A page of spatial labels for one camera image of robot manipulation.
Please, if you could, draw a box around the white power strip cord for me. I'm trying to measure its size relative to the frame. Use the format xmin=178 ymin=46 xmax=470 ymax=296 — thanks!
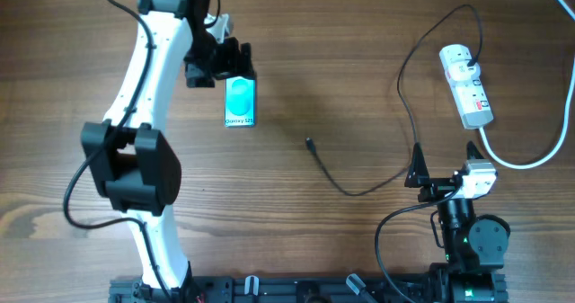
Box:
xmin=478 ymin=58 xmax=575 ymax=170

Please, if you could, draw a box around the white usb charger plug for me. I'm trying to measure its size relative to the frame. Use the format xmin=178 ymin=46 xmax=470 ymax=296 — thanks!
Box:
xmin=446 ymin=61 xmax=481 ymax=82

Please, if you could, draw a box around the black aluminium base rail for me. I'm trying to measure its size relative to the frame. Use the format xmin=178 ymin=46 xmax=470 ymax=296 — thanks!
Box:
xmin=108 ymin=271 xmax=509 ymax=303

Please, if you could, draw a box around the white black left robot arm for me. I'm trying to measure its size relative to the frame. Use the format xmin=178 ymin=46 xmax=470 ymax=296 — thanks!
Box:
xmin=81 ymin=0 xmax=257 ymax=302

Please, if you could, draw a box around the black charger cable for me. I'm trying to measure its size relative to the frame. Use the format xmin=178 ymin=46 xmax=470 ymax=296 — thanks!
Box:
xmin=305 ymin=4 xmax=484 ymax=197

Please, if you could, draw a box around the blue screen smartphone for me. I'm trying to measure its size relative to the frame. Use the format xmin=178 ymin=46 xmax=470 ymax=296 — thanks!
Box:
xmin=225 ymin=76 xmax=256 ymax=128

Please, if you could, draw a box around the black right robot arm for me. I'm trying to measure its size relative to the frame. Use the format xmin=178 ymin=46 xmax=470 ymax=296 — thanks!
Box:
xmin=404 ymin=142 xmax=510 ymax=303

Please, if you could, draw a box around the white power strip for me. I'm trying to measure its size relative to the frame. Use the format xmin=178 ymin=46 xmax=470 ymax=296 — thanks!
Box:
xmin=439 ymin=44 xmax=494 ymax=129

